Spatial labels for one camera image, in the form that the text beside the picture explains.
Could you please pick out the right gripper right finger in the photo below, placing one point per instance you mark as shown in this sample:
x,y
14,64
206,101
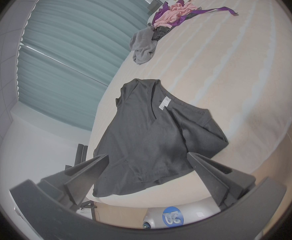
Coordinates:
x,y
215,179

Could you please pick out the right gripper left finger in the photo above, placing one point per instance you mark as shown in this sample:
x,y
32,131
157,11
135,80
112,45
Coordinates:
x,y
83,176

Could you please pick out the black T-shirt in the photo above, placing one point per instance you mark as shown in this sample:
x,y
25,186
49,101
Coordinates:
x,y
148,139

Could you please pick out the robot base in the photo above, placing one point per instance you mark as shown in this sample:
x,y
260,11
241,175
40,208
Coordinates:
x,y
198,214

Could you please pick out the bed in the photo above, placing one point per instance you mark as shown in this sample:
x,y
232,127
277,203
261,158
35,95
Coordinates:
x,y
235,84

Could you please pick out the pile of clothes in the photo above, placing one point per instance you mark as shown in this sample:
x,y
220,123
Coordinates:
x,y
170,15

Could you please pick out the black chest of drawers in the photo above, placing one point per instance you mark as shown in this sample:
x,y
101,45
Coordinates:
x,y
82,154

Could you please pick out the blue-green curtain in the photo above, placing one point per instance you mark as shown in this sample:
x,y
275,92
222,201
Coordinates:
x,y
86,29
61,91

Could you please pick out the grey knit garment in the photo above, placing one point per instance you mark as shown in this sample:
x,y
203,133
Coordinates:
x,y
143,46

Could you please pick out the grey bedside table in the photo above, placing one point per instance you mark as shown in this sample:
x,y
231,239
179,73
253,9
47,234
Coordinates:
x,y
154,5

